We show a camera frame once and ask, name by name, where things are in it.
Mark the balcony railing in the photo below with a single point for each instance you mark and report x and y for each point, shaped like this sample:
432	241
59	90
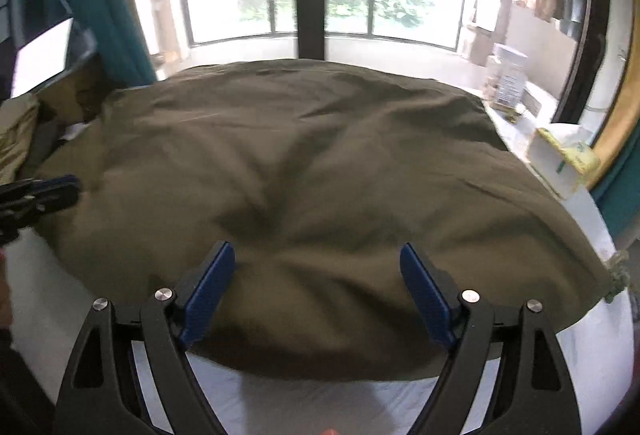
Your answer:
436	23

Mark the olive green jacket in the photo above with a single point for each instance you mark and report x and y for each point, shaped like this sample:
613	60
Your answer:
317	173

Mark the white bed cover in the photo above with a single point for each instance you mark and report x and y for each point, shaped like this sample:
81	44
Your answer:
315	241

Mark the yellow teal right curtain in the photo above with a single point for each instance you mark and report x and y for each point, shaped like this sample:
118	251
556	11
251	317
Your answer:
615	186

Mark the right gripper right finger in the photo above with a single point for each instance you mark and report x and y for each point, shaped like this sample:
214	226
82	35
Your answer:
533	392

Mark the person left hand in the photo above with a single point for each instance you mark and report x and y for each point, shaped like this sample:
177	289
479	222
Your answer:
6	315

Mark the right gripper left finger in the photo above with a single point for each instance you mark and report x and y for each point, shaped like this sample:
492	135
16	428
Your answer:
101	391

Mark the glowing tablet screen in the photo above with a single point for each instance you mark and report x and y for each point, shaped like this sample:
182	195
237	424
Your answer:
41	59

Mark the yellow tissue box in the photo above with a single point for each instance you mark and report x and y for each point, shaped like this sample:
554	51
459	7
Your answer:
561	156

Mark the clear plastic jar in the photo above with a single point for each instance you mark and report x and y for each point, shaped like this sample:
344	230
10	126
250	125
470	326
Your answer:
505	77

